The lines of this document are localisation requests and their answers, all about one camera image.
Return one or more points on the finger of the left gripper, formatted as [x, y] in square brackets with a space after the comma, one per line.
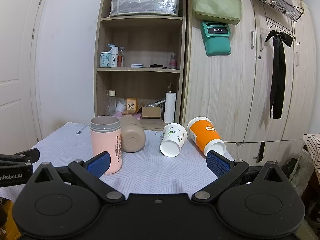
[29, 156]

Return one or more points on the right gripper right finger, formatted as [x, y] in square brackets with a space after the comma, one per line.
[229, 174]

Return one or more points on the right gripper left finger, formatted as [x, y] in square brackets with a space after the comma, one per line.
[87, 173]

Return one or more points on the pink tumbler grey rim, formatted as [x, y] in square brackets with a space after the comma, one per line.
[106, 136]

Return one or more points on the orange paper cup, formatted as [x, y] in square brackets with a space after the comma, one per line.
[205, 136]

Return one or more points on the white floral paper cup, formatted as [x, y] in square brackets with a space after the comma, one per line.
[174, 137]

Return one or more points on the small white cup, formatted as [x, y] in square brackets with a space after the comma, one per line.
[121, 105]

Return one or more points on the beige tumbler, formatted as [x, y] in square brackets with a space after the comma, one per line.
[133, 135]

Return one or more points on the white patterned table cloth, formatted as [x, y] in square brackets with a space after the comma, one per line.
[147, 171]

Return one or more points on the clear bottle cream cap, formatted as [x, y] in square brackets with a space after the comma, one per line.
[112, 102]

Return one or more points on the pink flat box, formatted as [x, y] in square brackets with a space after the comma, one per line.
[120, 115]

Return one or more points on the light wood wardrobe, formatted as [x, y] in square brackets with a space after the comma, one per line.
[233, 90]

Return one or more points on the wooden floral box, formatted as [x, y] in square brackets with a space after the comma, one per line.
[132, 104]

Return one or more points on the small cardboard box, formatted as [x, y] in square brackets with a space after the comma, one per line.
[151, 112]

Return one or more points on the white paper roll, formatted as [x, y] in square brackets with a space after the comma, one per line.
[169, 111]

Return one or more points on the black ribbon bow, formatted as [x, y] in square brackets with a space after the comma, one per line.
[278, 72]

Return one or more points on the red spray bottle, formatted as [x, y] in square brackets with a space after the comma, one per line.
[120, 62]

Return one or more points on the teal label bottle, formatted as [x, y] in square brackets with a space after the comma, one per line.
[105, 56]

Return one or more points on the white flat case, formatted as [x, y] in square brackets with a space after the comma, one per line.
[137, 65]

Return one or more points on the pink small bottle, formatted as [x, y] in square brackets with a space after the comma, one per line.
[173, 61]

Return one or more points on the black flat item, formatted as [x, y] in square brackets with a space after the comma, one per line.
[157, 66]

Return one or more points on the white WIS tube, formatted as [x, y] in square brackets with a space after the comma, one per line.
[114, 57]

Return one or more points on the wooden open shelf unit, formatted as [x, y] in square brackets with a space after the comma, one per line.
[147, 39]

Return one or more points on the white door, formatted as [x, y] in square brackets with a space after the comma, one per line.
[20, 125]

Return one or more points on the green fabric pouch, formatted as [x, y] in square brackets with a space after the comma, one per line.
[223, 11]

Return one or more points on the silver wrapped storage box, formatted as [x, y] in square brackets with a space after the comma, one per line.
[144, 7]

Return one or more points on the black wire basket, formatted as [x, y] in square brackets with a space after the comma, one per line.
[292, 12]

